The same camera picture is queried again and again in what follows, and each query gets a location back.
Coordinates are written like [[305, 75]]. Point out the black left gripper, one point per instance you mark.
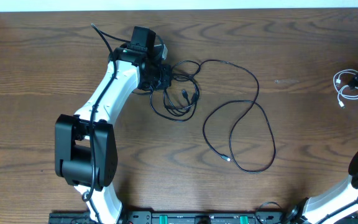
[[168, 81]]

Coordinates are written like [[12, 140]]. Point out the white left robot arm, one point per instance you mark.
[[85, 145]]

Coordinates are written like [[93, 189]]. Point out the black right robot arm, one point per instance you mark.
[[341, 200]]

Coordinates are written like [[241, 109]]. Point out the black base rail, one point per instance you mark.
[[143, 217]]

